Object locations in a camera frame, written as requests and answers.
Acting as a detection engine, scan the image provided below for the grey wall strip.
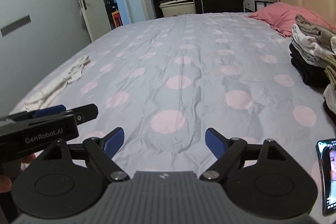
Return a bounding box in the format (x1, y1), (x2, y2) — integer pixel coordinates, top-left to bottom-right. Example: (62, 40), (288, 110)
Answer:
(1, 15), (31, 37)

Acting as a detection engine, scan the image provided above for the grey pink-dotted bed sheet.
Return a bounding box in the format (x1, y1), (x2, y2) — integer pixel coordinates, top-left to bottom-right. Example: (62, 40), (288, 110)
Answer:
(13, 13), (335, 223)

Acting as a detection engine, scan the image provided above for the pink pillow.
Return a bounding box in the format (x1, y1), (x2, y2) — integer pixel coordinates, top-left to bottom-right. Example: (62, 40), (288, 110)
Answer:
(246, 2), (335, 37)

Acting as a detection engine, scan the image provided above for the cream crumpled garment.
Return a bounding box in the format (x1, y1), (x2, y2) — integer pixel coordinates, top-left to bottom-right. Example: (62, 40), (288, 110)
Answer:
(24, 55), (90, 111)

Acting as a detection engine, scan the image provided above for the white laundry basket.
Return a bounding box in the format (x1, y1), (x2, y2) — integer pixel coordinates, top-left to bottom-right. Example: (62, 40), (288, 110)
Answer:
(159, 1), (195, 18)

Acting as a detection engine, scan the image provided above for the brown folded garment top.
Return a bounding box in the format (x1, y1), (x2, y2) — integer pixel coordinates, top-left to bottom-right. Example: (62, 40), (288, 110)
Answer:
(295, 14), (335, 48)

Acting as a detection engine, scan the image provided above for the white bedside table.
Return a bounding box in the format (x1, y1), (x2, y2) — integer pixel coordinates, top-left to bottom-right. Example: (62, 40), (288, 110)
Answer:
(243, 0), (274, 12)

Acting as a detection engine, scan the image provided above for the white fluffy folded garment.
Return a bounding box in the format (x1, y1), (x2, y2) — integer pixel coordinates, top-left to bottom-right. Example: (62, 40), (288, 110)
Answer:
(323, 84), (336, 124)

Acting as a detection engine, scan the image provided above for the person's left hand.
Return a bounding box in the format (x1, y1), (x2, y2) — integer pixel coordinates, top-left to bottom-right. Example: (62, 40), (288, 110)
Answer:
(1, 154), (36, 193)

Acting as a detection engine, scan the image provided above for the black folded garment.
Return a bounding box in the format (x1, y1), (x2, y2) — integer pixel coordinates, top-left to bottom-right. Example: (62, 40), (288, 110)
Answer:
(289, 43), (330, 89)

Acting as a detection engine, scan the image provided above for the brown ribbed folded garment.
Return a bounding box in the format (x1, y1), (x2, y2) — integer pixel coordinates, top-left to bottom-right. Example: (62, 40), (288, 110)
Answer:
(325, 55), (336, 89)

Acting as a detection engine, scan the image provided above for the smartphone with lit screen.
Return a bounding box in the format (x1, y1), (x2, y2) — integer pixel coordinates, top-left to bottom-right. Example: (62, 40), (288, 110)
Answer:
(315, 139), (335, 216)

